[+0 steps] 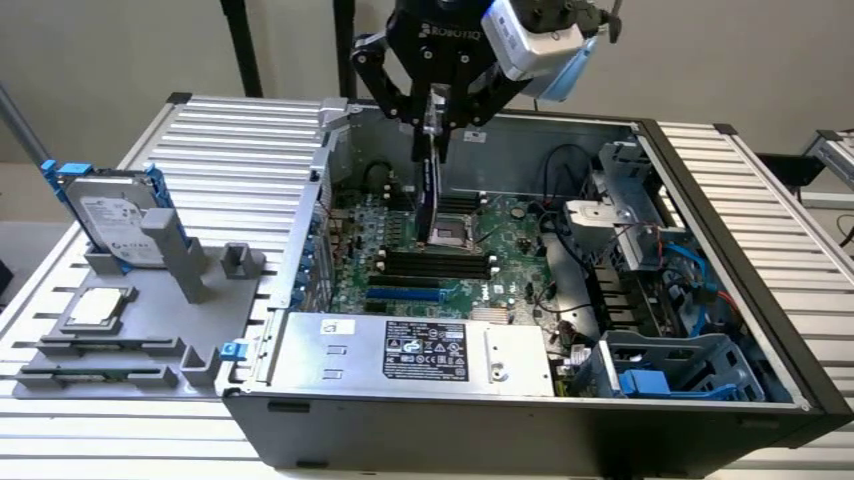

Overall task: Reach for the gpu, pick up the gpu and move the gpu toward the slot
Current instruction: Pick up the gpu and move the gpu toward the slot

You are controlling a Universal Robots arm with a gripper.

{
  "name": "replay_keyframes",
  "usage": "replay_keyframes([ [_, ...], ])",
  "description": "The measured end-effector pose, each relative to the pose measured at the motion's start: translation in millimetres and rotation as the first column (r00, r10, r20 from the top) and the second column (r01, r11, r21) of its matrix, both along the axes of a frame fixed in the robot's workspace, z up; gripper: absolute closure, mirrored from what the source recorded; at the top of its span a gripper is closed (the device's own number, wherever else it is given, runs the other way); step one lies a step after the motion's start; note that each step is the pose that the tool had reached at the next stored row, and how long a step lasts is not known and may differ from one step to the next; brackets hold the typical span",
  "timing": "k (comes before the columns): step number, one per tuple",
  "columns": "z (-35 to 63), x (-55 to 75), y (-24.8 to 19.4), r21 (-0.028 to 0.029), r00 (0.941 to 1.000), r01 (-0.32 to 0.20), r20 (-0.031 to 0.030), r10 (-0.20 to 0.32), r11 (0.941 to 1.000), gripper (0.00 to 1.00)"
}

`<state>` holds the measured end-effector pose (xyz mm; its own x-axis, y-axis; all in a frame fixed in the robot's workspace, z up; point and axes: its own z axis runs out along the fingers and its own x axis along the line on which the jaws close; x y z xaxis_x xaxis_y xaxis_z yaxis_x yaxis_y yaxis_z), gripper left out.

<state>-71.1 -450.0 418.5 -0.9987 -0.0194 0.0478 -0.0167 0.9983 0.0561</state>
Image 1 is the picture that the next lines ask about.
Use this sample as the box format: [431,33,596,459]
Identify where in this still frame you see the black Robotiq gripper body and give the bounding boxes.
[386,0,501,90]

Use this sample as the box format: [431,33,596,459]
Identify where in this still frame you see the black graphics card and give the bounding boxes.
[413,83,450,247]

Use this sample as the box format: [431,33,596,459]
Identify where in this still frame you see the black RAM slot bank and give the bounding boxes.
[377,247,501,282]

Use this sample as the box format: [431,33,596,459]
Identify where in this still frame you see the blue expansion slot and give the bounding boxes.
[363,286,447,302]

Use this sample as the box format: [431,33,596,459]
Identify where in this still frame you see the black expansion slot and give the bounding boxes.
[359,299,442,314]

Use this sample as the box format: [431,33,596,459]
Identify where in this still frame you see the black stand pole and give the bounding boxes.
[221,0,267,99]
[335,0,367,100]

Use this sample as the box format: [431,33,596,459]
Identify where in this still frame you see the light blue face mask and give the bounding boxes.
[525,38,601,103]

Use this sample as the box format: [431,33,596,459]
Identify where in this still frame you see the metal CPU socket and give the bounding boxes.
[426,212,486,251]

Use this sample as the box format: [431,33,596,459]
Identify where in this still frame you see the green Dell motherboard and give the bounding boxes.
[319,184,602,346]

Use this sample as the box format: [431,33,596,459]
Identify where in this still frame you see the silver metal drive cage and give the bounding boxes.
[558,140,690,274]

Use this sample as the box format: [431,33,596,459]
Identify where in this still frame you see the small finned chipset heatsink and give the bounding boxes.
[470,306,514,325]

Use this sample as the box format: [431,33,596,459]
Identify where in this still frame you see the hard disk in blue carrier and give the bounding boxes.
[39,158,177,274]

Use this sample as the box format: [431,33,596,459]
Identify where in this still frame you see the silver power supply unit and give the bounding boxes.
[266,311,560,399]

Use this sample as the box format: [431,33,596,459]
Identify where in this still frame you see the grey parts rack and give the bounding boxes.
[14,208,279,400]

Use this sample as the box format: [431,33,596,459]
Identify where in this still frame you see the grey blue disk bay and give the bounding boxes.
[574,328,768,403]

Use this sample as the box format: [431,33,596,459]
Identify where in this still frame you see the silver CPU chip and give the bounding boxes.
[70,287,134,325]

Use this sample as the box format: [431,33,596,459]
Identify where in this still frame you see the black open PC case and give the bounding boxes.
[221,97,854,480]

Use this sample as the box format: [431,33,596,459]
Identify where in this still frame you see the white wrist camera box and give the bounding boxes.
[479,0,588,82]

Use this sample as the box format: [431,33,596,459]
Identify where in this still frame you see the black looped wire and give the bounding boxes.
[541,143,597,204]

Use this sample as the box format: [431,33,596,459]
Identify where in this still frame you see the black camera cable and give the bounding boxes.
[578,0,628,45]

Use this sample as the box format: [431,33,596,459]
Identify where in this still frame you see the blue data wire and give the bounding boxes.
[657,238,726,346]

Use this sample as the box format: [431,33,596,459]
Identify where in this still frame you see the red wire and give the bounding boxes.
[713,284,744,321]

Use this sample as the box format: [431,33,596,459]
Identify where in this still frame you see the grey metal post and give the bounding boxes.
[0,82,52,164]

